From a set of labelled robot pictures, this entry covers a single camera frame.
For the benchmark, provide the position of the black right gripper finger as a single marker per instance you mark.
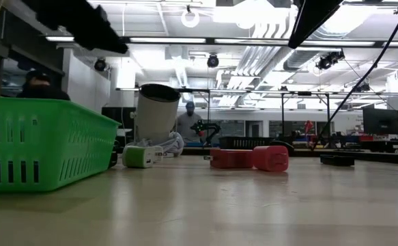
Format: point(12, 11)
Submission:
point(308, 17)

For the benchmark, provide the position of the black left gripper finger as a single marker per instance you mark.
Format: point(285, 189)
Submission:
point(75, 20)

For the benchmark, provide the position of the black white plug adapter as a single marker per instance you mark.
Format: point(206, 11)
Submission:
point(113, 160)

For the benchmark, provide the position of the black rectangular object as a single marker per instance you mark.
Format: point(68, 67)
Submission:
point(337, 160)

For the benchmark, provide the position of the pink cube charger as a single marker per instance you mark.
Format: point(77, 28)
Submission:
point(270, 159)

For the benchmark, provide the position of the green white USB charger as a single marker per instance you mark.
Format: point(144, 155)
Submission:
point(137, 157)

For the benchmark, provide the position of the pink white wall charger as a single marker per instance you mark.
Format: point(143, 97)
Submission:
point(158, 153)

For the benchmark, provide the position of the red multiport USB charger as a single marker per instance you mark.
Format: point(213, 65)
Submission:
point(231, 159)

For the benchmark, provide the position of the black background robot arm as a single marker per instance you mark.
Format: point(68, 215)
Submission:
point(207, 127)

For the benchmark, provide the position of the black ceiling spotlight cluster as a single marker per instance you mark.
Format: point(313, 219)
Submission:
point(330, 59)

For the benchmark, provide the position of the person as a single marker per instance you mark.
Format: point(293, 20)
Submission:
point(41, 90)
point(188, 124)

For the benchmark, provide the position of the red hanging object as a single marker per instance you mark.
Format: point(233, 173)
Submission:
point(308, 126)

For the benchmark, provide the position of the white cylindrical cup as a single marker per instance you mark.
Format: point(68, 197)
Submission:
point(156, 116)

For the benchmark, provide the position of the black computer monitor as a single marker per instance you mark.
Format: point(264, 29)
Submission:
point(381, 121)

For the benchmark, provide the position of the green plastic basket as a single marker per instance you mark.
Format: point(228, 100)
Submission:
point(48, 147)

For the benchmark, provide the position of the black plastic basket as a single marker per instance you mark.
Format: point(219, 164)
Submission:
point(243, 143)

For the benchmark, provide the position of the silver ventilation duct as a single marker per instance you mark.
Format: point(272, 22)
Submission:
point(301, 56)

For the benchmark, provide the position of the black metal table frame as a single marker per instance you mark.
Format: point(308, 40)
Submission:
point(328, 106)

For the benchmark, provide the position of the black table edge rail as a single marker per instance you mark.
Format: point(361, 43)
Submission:
point(383, 156)

